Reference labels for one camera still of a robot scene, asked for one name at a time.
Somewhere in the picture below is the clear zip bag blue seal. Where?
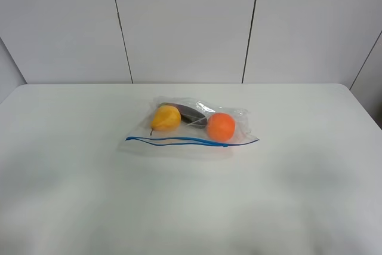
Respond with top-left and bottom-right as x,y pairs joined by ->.
119,96 -> 259,157

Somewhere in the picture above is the dark purple eggplant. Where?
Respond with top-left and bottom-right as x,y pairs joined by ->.
159,102 -> 208,129

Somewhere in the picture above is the yellow pear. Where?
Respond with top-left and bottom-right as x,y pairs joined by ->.
150,105 -> 181,135

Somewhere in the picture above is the orange fruit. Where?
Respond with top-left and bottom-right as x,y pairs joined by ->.
207,113 -> 236,142

